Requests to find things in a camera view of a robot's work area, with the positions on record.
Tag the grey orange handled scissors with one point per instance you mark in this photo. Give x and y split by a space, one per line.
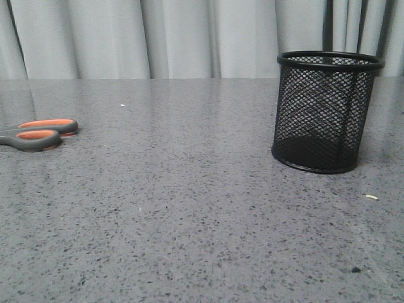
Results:
36 136

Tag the black mesh pen bucket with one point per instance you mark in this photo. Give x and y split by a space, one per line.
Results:
323 99

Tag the black tripod stand legs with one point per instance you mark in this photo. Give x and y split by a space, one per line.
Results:
367 27

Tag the grey pleated curtain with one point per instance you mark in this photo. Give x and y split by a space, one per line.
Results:
154 39

